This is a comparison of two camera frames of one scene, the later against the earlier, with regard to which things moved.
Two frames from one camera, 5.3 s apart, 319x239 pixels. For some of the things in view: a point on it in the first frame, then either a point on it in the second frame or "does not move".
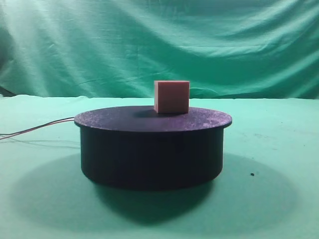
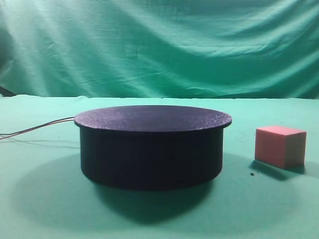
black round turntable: [136, 148] does not move
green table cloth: [267, 188] does not move
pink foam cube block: [171, 96] → [283, 147]
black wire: [37, 127] does not move
